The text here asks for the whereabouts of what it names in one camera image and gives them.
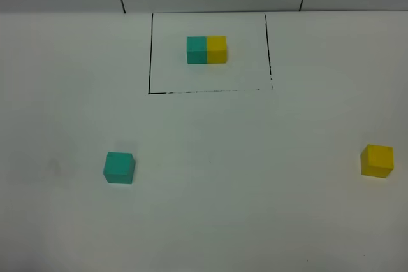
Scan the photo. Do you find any teal template block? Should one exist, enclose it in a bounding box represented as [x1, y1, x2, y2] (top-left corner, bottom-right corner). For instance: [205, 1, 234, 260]
[186, 36, 207, 64]

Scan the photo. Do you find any yellow template block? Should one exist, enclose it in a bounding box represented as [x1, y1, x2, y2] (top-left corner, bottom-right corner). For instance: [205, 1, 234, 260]
[207, 36, 227, 64]

